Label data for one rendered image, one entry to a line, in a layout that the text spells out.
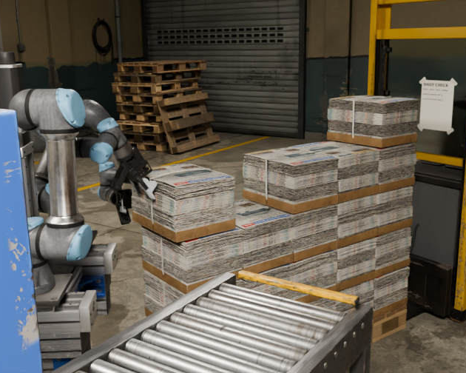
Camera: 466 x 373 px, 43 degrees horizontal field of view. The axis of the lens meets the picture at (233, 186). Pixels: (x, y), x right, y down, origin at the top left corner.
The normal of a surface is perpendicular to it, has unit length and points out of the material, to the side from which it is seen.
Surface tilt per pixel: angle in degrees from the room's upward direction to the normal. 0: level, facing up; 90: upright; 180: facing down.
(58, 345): 90
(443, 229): 90
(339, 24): 90
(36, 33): 90
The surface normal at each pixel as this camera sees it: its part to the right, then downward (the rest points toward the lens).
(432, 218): -0.80, 0.15
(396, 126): 0.60, 0.18
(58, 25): 0.83, 0.12
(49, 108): -0.17, 0.10
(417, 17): -0.55, 0.21
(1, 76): 0.05, 0.24
